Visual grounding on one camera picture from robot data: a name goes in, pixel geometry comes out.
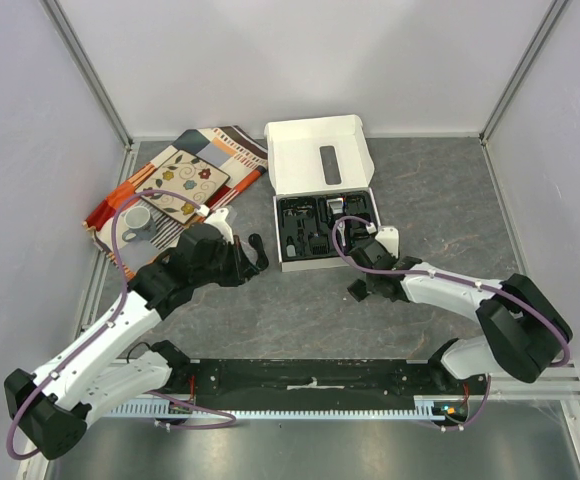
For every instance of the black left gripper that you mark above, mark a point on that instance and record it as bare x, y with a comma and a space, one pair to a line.
247, 267

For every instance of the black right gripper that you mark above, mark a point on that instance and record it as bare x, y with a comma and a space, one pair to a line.
365, 273

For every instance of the black clipper guard comb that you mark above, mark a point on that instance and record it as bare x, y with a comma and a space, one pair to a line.
358, 290

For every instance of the silver black hair clipper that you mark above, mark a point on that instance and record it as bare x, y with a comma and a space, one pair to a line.
335, 208

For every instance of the white cardboard clipper box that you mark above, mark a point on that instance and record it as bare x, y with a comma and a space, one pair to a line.
320, 170

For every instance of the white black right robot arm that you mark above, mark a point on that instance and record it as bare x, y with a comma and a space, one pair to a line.
522, 333

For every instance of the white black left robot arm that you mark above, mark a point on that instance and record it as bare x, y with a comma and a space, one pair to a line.
52, 407

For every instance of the black guard comb in tray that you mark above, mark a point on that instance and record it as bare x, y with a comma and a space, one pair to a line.
318, 245

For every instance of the black plastic tray insert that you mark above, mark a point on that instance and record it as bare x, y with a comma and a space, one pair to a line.
300, 217

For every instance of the floral square plate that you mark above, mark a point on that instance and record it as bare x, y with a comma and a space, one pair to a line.
186, 175

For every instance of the grey ceramic mug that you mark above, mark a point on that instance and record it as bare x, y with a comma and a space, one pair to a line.
139, 223

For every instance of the colourful patchwork cloth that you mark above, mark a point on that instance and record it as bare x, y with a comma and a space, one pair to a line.
229, 148

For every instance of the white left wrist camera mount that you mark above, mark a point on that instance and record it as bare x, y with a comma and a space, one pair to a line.
221, 219

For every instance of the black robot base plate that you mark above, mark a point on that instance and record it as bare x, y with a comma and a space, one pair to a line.
315, 385

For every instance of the white slotted cable duct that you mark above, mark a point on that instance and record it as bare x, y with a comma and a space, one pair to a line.
161, 409

